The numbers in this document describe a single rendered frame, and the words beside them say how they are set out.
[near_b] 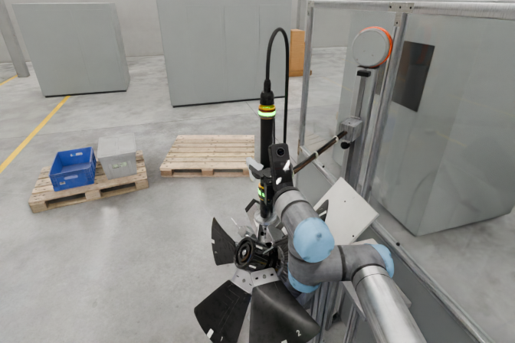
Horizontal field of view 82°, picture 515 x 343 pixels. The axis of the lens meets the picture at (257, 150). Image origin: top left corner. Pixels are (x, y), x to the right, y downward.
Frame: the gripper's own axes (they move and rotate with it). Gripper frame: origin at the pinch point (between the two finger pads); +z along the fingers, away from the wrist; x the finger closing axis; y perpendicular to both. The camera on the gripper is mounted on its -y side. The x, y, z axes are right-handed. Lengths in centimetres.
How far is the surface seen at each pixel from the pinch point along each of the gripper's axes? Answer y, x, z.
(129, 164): 136, -82, 260
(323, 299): 85, 32, 6
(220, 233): 53, -11, 29
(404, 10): -36, 70, 36
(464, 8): -37, 70, 10
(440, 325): 80, 70, -21
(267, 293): 47.0, -1.4, -9.9
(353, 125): 8, 50, 29
